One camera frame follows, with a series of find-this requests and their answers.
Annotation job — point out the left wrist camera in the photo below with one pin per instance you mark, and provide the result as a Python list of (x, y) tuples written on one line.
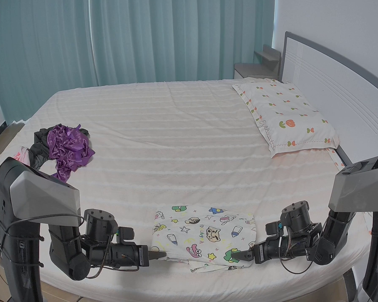
[(124, 234)]

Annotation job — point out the blue-green curtain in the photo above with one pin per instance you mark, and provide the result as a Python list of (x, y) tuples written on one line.
[(176, 27), (41, 42)]

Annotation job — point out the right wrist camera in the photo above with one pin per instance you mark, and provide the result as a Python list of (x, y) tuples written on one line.
[(272, 228)]

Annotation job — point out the purple satin garment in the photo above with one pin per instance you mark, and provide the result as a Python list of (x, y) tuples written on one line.
[(71, 151)]

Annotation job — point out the grey bedside table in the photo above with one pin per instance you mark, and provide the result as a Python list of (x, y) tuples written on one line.
[(255, 68)]

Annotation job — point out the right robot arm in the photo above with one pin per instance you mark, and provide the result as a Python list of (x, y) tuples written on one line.
[(356, 193)]

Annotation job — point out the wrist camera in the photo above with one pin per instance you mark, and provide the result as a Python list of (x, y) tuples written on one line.
[(272, 228), (124, 234)]

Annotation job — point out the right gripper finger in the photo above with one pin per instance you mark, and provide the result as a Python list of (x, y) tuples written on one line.
[(244, 255)]

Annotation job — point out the pink garment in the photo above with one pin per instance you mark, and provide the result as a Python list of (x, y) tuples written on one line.
[(22, 156)]

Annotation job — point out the white printed pillow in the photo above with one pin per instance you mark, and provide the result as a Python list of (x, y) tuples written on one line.
[(286, 115)]

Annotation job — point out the white printed pyjama top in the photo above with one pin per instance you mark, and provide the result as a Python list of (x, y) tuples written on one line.
[(204, 234)]

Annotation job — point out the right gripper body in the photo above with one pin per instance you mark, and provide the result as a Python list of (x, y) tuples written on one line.
[(266, 252)]

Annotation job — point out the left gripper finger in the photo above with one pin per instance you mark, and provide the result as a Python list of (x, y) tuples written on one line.
[(157, 255)]

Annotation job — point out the black garment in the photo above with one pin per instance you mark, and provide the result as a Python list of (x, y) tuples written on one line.
[(39, 149)]

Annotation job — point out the bed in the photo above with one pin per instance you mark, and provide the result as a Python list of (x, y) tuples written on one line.
[(176, 131)]

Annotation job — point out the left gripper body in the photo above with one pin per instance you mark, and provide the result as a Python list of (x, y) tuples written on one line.
[(129, 255)]

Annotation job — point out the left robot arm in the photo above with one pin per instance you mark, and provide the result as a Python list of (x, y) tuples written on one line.
[(34, 193)]

